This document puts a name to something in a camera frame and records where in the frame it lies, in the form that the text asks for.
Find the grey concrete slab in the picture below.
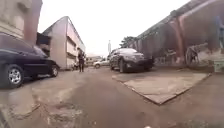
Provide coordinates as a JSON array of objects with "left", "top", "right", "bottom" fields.
[{"left": 111, "top": 70, "right": 213, "bottom": 106}]

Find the silver car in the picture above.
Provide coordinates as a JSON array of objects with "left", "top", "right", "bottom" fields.
[{"left": 92, "top": 58, "right": 111, "bottom": 70}]

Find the pole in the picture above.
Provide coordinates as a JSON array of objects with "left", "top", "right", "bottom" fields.
[{"left": 107, "top": 39, "right": 112, "bottom": 55}]

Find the long beige building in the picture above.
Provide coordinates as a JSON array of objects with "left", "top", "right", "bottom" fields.
[{"left": 36, "top": 15, "right": 87, "bottom": 70}]

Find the tree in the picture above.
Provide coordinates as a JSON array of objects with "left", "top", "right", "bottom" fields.
[{"left": 119, "top": 35, "right": 136, "bottom": 49}]

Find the person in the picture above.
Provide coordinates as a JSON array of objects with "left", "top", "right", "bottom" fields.
[{"left": 76, "top": 47, "right": 87, "bottom": 73}]

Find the dark grey car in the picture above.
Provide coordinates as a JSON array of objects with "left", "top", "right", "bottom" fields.
[{"left": 108, "top": 47, "right": 155, "bottom": 74}]

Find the dark blue car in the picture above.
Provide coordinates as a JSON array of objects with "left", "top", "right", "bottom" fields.
[{"left": 0, "top": 32, "right": 60, "bottom": 90}]

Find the long boundary wall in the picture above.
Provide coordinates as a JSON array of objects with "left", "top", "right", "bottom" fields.
[{"left": 121, "top": 0, "right": 224, "bottom": 73}]

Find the brown dirt road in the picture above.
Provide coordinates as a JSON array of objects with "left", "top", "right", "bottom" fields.
[{"left": 0, "top": 65, "right": 224, "bottom": 128}]

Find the building with red-brown wall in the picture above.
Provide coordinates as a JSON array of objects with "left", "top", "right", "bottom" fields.
[{"left": 0, "top": 0, "right": 44, "bottom": 46}]

